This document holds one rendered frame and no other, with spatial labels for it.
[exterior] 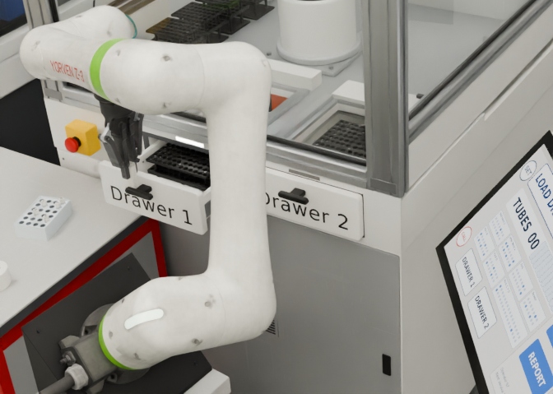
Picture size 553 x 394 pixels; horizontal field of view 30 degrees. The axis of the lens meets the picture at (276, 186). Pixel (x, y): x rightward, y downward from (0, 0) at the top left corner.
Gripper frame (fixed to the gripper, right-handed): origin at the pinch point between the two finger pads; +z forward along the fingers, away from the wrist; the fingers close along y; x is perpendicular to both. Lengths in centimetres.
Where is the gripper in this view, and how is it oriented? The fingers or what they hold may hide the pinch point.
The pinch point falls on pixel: (130, 175)
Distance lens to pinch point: 231.5
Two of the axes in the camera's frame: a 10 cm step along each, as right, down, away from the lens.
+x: 8.3, 2.5, -5.0
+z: 0.7, 8.4, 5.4
